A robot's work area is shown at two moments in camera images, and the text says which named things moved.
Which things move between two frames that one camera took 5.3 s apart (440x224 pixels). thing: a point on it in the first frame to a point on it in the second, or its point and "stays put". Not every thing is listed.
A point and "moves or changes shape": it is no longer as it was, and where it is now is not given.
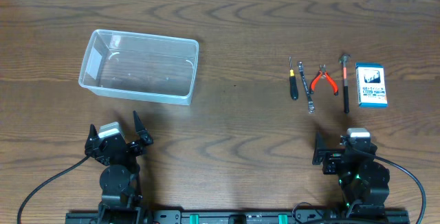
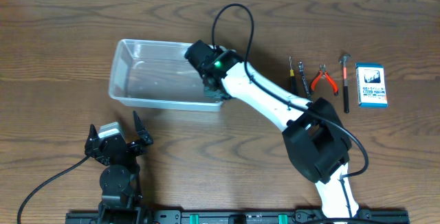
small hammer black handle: x=344 y=60 stays put
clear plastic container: x=140 y=66 moves or changes shape
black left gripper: x=117 y=147 stays put
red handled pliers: x=324 y=73 stays put
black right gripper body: x=328 y=155 to x=212 y=91
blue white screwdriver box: x=371 y=88 stays put
